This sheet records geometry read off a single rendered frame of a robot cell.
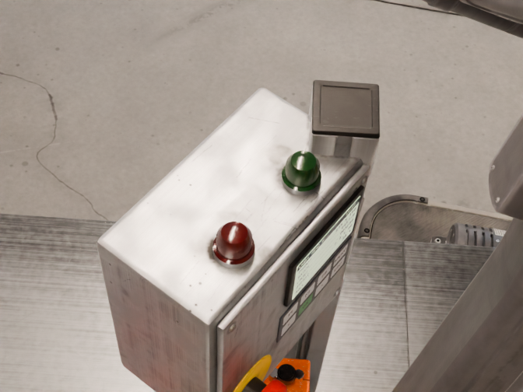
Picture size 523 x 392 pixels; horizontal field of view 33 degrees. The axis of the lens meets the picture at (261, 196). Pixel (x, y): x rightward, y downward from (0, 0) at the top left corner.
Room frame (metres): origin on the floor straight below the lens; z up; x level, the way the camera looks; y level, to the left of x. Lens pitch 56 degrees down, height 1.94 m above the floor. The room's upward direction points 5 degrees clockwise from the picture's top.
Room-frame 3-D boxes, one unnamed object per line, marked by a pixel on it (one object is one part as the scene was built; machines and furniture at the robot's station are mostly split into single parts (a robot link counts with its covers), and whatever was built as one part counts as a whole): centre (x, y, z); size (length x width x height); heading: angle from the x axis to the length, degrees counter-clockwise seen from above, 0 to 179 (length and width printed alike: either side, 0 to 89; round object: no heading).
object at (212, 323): (0.32, 0.01, 1.38); 0.17 x 0.10 x 0.19; 146
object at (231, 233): (0.28, 0.01, 1.49); 0.03 x 0.03 x 0.02
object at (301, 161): (0.34, -0.02, 1.49); 0.03 x 0.03 x 0.02
